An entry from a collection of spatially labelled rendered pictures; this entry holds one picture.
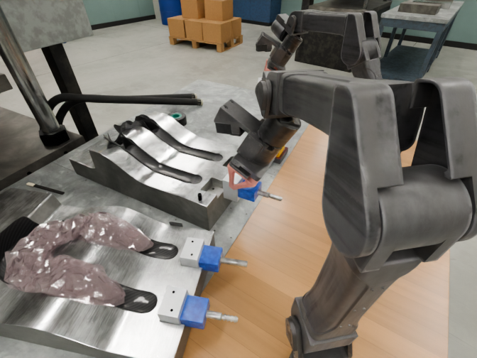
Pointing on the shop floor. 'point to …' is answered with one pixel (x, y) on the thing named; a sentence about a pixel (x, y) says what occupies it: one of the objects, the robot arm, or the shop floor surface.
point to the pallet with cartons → (206, 24)
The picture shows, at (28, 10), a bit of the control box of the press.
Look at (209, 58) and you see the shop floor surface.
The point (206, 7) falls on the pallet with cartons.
